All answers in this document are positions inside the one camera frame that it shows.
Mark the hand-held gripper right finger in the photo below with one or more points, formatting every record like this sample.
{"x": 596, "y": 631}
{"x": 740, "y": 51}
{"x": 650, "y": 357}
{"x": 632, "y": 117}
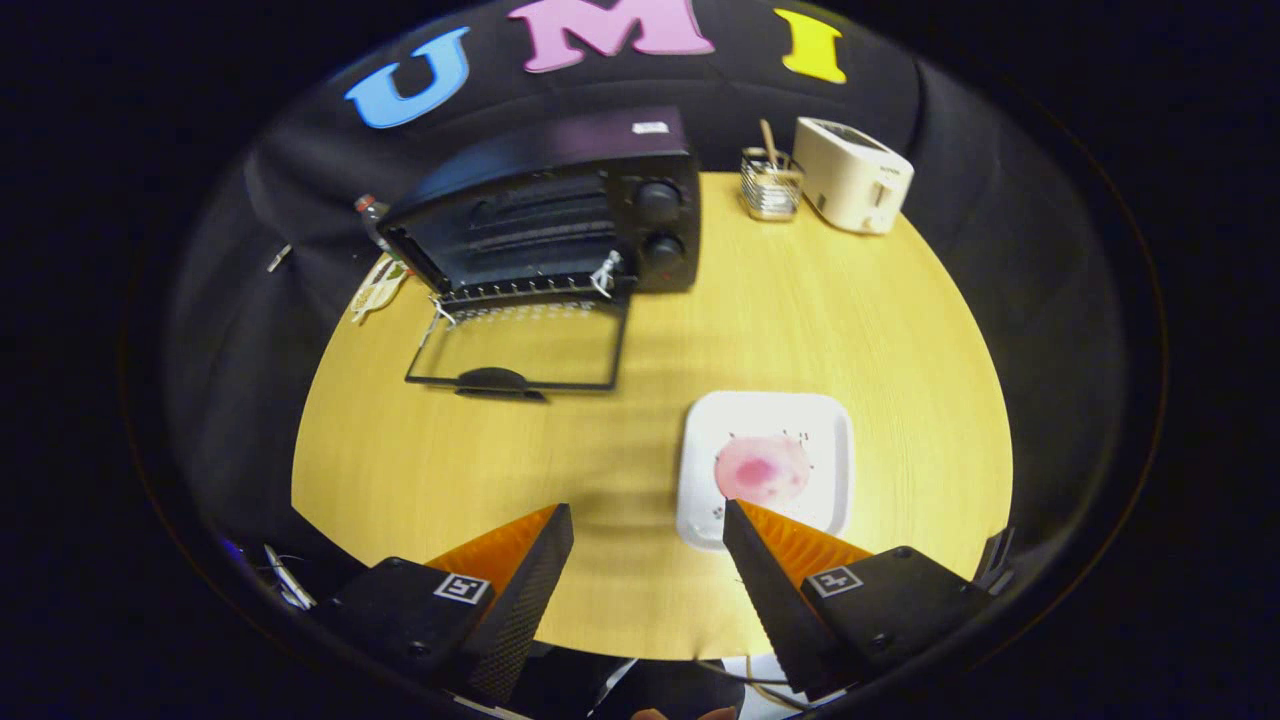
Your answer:
{"x": 775, "y": 600}

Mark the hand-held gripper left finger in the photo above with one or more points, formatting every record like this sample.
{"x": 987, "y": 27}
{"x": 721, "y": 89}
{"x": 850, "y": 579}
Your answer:
{"x": 525, "y": 600}

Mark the pink round ham slice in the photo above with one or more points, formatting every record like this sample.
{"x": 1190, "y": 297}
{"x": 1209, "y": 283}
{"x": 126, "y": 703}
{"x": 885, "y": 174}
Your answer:
{"x": 765, "y": 470}

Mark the white square plate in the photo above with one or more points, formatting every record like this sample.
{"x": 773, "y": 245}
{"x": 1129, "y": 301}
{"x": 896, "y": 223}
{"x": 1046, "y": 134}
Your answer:
{"x": 780, "y": 410}

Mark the black toaster oven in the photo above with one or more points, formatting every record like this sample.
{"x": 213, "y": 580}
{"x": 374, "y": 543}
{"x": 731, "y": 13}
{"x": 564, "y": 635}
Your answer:
{"x": 560, "y": 160}

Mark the white toaster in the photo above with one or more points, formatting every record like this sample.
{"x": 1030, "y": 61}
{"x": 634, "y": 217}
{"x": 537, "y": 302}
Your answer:
{"x": 850, "y": 180}

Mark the printed white dish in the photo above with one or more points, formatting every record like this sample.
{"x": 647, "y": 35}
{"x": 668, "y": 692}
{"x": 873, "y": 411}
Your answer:
{"x": 378, "y": 290}

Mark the clear glass bottle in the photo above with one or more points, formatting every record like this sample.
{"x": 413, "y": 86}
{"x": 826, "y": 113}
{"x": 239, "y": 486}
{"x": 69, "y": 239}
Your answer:
{"x": 372, "y": 222}

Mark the silver clip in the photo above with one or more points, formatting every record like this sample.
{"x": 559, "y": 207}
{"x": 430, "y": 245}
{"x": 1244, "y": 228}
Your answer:
{"x": 279, "y": 258}

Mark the wooden stick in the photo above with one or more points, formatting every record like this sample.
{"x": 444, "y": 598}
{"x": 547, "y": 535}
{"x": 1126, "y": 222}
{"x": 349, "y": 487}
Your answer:
{"x": 768, "y": 140}

